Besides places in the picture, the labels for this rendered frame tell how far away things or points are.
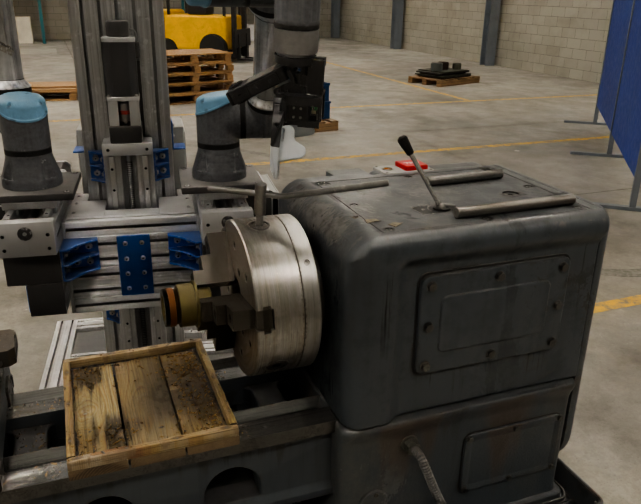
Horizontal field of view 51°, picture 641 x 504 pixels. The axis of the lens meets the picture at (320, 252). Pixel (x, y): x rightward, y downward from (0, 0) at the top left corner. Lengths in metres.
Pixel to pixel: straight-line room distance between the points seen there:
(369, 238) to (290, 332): 0.23
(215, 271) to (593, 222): 0.75
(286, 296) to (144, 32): 1.02
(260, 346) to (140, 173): 0.88
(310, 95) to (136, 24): 0.93
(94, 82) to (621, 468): 2.27
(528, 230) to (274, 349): 0.53
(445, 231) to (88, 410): 0.77
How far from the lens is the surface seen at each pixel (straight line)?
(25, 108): 1.85
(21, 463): 1.37
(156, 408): 1.39
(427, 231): 1.22
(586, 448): 2.92
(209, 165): 1.86
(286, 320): 1.22
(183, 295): 1.30
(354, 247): 1.18
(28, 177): 1.87
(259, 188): 1.24
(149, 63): 2.00
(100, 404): 1.43
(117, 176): 1.98
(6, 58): 1.99
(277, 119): 1.14
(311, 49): 1.14
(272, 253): 1.23
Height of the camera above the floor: 1.66
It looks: 21 degrees down
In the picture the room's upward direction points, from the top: 1 degrees clockwise
